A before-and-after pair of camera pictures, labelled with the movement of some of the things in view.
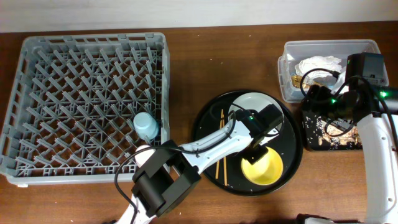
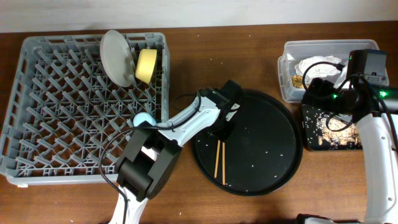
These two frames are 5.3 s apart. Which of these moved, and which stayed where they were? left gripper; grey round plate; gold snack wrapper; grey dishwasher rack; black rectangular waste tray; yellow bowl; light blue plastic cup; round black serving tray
Moved: yellow bowl; left gripper; grey round plate
Stayed: black rectangular waste tray; gold snack wrapper; light blue plastic cup; round black serving tray; grey dishwasher rack
